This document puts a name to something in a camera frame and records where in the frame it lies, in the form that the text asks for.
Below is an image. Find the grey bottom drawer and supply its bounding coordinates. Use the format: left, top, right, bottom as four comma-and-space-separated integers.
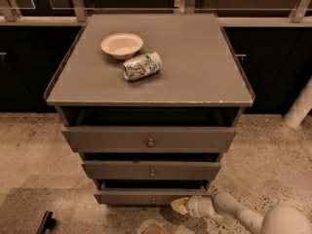
95, 179, 210, 206

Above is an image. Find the grey drawer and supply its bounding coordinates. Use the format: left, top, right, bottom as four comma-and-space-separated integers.
95, 179, 210, 206
62, 126, 236, 153
82, 153, 220, 180

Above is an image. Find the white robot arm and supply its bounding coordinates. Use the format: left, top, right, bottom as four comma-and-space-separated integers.
171, 192, 312, 234

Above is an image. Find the grey middle drawer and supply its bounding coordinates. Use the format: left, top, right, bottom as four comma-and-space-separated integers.
82, 153, 220, 180

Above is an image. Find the grey drawer cabinet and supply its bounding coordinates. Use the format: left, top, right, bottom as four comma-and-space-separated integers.
43, 13, 255, 193

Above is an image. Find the grey top drawer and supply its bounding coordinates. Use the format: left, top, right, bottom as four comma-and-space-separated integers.
62, 126, 236, 153

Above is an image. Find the black object on floor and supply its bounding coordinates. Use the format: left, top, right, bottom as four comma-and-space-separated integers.
36, 211, 56, 234

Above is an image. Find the crushed soda can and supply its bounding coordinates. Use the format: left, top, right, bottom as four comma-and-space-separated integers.
123, 52, 162, 81

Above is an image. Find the white bowl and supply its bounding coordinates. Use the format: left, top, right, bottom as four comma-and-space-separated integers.
100, 33, 143, 60

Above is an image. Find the white cylindrical post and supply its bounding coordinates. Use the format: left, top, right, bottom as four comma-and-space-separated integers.
285, 77, 312, 129

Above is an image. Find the metal window railing frame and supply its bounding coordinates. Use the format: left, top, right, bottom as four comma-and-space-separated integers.
0, 0, 312, 27

